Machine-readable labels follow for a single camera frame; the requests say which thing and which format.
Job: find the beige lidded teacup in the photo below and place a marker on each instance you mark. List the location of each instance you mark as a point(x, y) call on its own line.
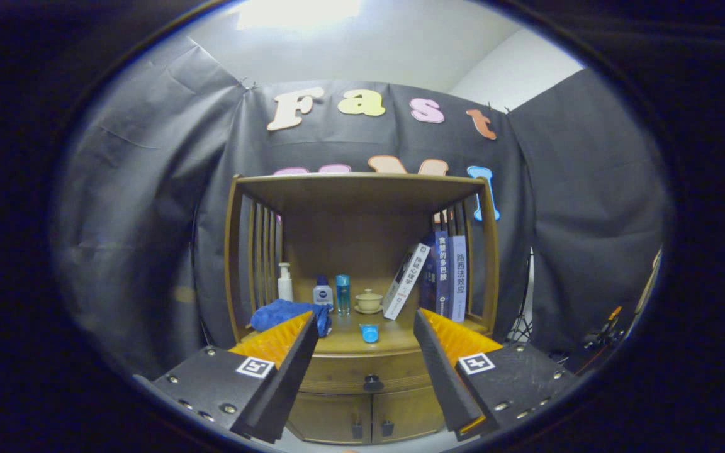
point(369, 301)

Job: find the white pump bottle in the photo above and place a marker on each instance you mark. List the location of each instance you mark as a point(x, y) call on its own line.
point(285, 286)

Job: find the white bottle with blue cap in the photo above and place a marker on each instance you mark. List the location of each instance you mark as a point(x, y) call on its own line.
point(323, 294)

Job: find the black and orange device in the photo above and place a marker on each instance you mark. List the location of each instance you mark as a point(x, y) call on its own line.
point(605, 333)

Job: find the wooden cabinet door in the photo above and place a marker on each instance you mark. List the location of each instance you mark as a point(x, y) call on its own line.
point(410, 412)
point(328, 416)

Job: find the pale lavender book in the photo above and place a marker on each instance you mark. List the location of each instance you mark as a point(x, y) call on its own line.
point(459, 280)

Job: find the blue and white tube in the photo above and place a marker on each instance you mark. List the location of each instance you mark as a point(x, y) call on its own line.
point(369, 333)

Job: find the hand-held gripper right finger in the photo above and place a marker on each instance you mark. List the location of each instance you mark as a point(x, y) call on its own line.
point(443, 377)

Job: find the wooden countertop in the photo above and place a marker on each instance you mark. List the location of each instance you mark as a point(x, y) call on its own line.
point(343, 341)

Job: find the white book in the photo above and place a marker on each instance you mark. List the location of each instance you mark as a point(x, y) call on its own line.
point(405, 282)

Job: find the clear blue bottle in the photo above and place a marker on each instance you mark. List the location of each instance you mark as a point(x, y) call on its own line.
point(343, 294)

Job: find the wooden drawer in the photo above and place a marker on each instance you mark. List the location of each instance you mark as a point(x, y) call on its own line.
point(350, 371)

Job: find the blue folded towel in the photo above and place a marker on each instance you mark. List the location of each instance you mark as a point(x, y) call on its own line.
point(281, 311)

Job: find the wooden cabinet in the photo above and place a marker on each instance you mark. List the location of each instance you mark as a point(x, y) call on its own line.
point(356, 233)

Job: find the dark blue book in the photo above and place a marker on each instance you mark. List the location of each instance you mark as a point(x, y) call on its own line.
point(441, 274)

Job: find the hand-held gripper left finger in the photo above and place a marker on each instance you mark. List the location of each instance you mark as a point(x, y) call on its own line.
point(284, 384)

